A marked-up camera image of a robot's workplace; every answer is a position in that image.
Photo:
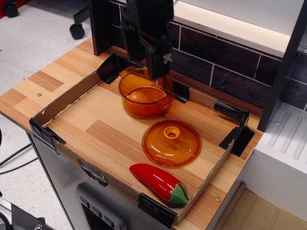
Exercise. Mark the black equipment bottom left corner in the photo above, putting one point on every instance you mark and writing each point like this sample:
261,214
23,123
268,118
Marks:
14,218

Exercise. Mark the black office chair base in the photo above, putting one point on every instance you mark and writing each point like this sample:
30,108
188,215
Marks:
76,29

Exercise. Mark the orange transparent pot lid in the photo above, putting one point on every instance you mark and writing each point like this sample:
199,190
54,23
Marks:
171,143

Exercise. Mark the orange transparent plastic pot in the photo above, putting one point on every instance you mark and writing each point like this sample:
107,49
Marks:
160,89

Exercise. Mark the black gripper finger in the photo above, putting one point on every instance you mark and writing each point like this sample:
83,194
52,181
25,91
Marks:
135,49
159,60

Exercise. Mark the red toy chili pepper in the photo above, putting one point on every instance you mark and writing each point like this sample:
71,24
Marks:
164,184

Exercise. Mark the orange toy carrot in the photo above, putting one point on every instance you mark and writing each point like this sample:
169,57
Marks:
141,103

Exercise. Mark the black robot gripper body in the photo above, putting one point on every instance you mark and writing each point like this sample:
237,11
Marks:
147,20

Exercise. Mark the grey toy oven panel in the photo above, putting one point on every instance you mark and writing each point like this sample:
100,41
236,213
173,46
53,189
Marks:
97,214

